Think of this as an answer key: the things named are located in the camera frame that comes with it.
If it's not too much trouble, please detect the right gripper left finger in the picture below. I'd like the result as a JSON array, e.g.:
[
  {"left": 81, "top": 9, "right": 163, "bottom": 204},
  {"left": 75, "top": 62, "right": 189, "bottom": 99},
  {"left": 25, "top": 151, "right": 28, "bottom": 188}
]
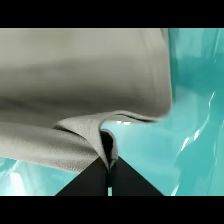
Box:
[{"left": 55, "top": 157, "right": 109, "bottom": 197}]

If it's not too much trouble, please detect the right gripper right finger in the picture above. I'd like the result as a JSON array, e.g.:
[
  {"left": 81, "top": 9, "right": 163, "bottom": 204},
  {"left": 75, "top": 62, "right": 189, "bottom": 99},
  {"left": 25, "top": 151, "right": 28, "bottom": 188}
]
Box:
[{"left": 110, "top": 156, "right": 165, "bottom": 197}]

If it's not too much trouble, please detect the grey garment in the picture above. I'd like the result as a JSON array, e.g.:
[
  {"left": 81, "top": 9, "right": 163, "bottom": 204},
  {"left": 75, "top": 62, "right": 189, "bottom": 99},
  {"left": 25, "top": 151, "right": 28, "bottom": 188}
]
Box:
[{"left": 0, "top": 28, "right": 173, "bottom": 174}]

